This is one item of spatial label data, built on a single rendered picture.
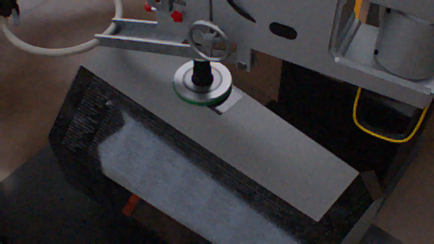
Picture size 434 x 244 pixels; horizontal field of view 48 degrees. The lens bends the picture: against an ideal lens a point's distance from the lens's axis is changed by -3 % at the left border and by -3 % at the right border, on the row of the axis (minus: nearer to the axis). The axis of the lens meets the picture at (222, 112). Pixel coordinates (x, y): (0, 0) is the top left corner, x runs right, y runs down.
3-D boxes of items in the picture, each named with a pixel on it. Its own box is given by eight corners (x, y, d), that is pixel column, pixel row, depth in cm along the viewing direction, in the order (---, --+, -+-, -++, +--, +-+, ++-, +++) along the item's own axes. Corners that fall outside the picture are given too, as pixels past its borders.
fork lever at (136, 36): (277, 38, 168) (275, 25, 165) (253, 74, 157) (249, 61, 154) (122, 23, 203) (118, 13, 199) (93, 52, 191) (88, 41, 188)
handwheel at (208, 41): (243, 51, 156) (245, 12, 145) (229, 71, 150) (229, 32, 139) (201, 36, 161) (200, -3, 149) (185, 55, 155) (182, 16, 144)
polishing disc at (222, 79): (209, 111, 178) (209, 108, 177) (162, 86, 186) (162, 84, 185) (242, 75, 189) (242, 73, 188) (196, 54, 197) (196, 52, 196)
